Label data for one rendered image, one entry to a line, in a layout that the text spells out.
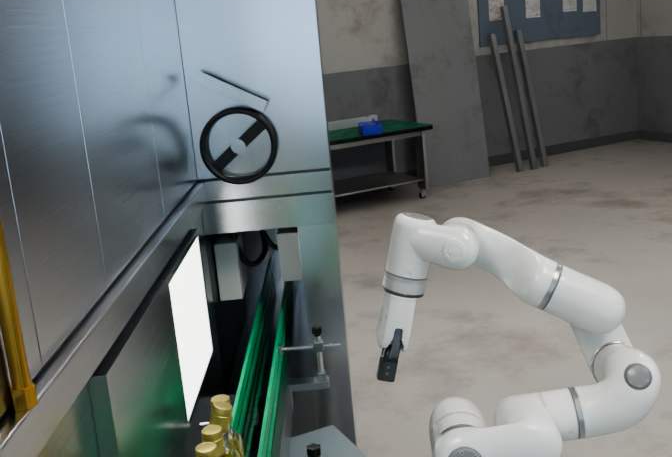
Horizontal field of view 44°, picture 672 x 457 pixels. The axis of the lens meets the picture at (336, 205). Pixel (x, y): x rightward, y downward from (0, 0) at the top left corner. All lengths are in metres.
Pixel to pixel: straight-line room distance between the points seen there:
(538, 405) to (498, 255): 0.27
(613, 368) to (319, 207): 1.15
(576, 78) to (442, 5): 2.27
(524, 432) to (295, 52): 1.30
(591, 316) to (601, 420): 0.17
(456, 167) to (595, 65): 2.60
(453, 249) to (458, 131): 7.74
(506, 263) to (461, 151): 7.65
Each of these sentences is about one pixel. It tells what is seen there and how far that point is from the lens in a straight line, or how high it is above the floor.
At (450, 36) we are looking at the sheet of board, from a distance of 9.16.
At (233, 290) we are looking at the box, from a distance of 2.54.
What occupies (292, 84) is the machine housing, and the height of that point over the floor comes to 1.64.
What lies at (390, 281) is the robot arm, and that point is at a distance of 1.43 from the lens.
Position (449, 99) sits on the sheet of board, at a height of 0.89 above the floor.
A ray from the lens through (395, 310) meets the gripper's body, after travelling 1.42.
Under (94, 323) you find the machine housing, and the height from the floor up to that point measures 1.39.
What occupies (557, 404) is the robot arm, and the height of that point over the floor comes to 1.16.
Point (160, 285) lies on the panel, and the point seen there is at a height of 1.32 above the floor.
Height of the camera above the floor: 1.79
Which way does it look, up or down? 12 degrees down
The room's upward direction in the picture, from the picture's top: 5 degrees counter-clockwise
